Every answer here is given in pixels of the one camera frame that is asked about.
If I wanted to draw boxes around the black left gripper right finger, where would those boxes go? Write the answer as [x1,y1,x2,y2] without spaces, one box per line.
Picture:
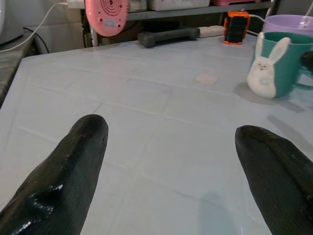
[235,125,313,235]

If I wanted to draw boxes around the orange and black device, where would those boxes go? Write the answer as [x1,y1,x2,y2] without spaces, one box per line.
[223,10,251,45]

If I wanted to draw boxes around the teal mug with white bunny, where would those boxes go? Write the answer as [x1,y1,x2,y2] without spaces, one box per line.
[246,31,313,99]

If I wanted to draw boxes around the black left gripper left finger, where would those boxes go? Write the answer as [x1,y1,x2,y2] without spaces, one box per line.
[0,114,109,235]

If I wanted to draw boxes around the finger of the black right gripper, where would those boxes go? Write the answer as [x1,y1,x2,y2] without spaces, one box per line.
[300,50,313,75]

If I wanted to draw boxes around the grey metal shelf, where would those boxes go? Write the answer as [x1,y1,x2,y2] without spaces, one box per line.
[127,2,273,21]

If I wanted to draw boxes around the white power cable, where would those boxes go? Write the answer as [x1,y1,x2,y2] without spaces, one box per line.
[0,2,69,52]

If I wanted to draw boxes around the purple plastic basin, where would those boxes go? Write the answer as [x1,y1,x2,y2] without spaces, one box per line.
[265,14,313,36]

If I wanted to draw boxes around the white power strip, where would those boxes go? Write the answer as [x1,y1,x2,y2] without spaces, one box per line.
[198,25,225,37]

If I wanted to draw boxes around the grey dumbbell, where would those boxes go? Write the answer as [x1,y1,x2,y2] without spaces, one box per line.
[137,27,201,48]

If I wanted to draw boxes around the pink plastic tray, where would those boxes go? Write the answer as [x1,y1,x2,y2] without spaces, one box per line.
[212,0,261,6]

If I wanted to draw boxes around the thin white charging cable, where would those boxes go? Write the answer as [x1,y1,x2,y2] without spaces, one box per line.
[248,14,268,23]

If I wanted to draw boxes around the pink round appliance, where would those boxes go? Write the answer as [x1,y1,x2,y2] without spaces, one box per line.
[85,0,130,38]

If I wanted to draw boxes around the white rounded appliance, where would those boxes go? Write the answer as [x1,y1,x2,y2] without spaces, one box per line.
[0,0,24,46]

